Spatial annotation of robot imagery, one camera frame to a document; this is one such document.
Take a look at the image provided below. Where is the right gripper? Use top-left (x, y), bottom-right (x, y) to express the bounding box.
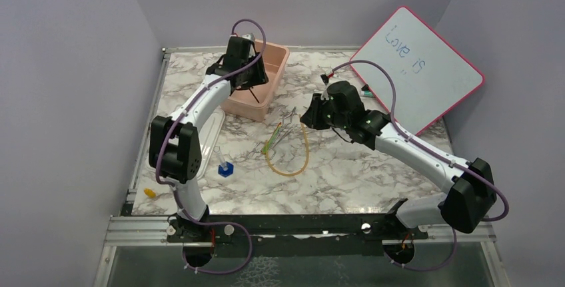
top-left (300, 93), bottom-right (350, 131)

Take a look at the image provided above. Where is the blue base measuring cylinder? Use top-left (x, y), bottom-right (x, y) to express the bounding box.
top-left (213, 146), bottom-right (234, 177)

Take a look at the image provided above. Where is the black wire tripod stand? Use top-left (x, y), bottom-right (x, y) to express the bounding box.
top-left (241, 85), bottom-right (260, 103)

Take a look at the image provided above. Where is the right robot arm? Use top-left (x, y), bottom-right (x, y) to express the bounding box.
top-left (300, 81), bottom-right (497, 238)

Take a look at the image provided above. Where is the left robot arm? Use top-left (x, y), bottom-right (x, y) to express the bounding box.
top-left (149, 35), bottom-right (269, 241)

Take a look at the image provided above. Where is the pink plastic bin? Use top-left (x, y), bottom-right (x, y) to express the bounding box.
top-left (221, 42), bottom-right (290, 122)

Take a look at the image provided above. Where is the green red plastic strip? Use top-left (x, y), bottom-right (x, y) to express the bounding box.
top-left (261, 122), bottom-right (282, 154)

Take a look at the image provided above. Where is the green whiteboard marker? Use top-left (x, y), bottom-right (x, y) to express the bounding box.
top-left (360, 85), bottom-right (375, 98)

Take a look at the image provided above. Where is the yellow rubber tube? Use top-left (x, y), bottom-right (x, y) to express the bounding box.
top-left (265, 121), bottom-right (310, 178)

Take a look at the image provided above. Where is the white plastic lid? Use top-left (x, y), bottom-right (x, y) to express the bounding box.
top-left (148, 111), bottom-right (225, 184)

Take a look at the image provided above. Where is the pink framed whiteboard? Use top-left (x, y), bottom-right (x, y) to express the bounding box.
top-left (351, 6), bottom-right (484, 135)

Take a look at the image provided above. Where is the small yellow object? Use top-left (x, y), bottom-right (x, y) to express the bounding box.
top-left (143, 188), bottom-right (157, 198)

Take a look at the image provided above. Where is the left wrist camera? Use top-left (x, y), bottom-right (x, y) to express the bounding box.
top-left (241, 33), bottom-right (256, 43)

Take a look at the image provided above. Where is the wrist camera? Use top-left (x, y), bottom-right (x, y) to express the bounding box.
top-left (320, 72), bottom-right (334, 101)
top-left (241, 33), bottom-right (256, 43)

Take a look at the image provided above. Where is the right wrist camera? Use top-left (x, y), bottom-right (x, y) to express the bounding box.
top-left (320, 72), bottom-right (334, 101)

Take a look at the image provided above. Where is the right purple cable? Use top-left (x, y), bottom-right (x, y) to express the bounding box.
top-left (324, 60), bottom-right (510, 223)

